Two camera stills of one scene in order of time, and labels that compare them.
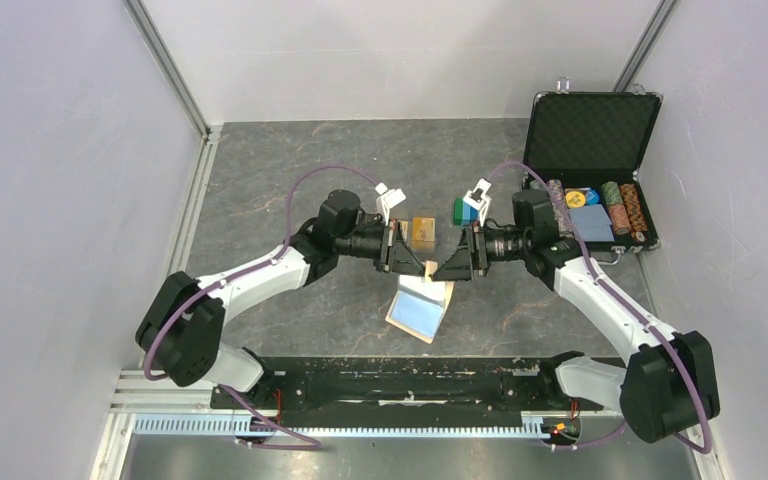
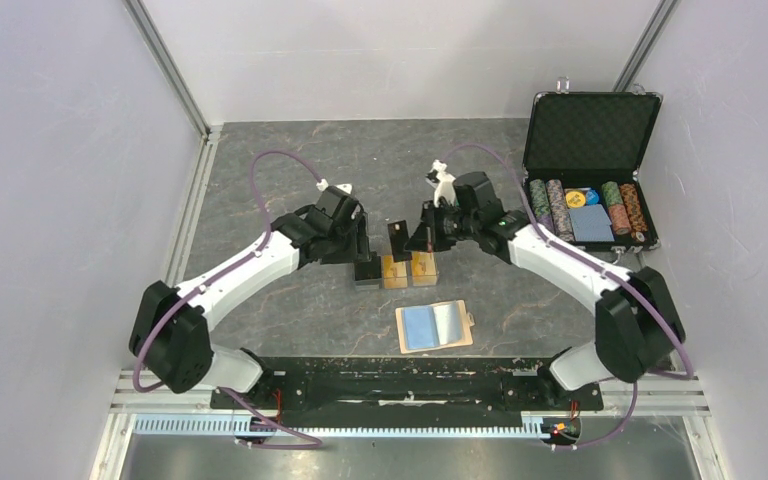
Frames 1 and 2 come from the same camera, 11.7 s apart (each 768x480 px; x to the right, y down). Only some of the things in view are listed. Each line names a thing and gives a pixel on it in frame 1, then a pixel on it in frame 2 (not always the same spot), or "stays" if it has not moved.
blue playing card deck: [593, 223] stays
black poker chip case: [591, 146] stays
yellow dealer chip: [575, 199] stays
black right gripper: [457, 268] to [421, 240]
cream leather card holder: [419, 304] to [434, 327]
